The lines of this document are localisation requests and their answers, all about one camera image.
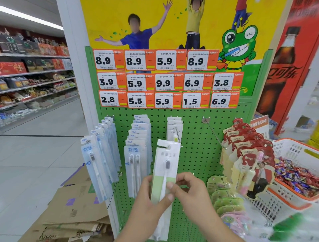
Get row of red cartoon packs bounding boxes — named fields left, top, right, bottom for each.
left=219, top=118, right=276, bottom=200

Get row of green pink packs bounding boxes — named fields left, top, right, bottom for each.
left=207, top=175, right=252, bottom=235

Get red cola poster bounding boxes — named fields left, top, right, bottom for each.
left=257, top=0, right=319, bottom=135

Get row of blue toothbrush packs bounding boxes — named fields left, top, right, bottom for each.
left=81, top=116, right=122, bottom=203

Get yellow frog poster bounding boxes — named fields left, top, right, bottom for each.
left=80, top=0, right=290, bottom=95

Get heap of wrapped candies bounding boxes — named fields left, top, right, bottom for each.
left=274, top=158, right=319, bottom=197

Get person's left hand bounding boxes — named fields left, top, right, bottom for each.
left=127, top=175, right=175, bottom=220

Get row of twin toothbrush packs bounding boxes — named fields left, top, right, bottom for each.
left=124, top=115, right=153, bottom=198

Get green pegboard display rack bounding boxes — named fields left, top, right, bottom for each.
left=85, top=46, right=275, bottom=242

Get small printed sign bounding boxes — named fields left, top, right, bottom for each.
left=249, top=115, right=270, bottom=140

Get rows of orange price tags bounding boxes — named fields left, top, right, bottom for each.
left=93, top=48, right=245, bottom=109

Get ceiling light strip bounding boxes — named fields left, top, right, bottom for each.
left=0, top=5, right=65, bottom=32

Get pile of flattened cardboard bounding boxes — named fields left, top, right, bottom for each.
left=19, top=165, right=114, bottom=242

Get basket of candies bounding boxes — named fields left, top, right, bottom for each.
left=247, top=138, right=319, bottom=225

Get person's right hand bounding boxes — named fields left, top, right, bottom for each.
left=166, top=172, right=215, bottom=220

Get stocked store shelves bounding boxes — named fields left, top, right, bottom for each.
left=0, top=25, right=80, bottom=128

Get grey bristle toothbrush pack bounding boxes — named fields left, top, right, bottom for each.
left=149, top=139, right=182, bottom=241

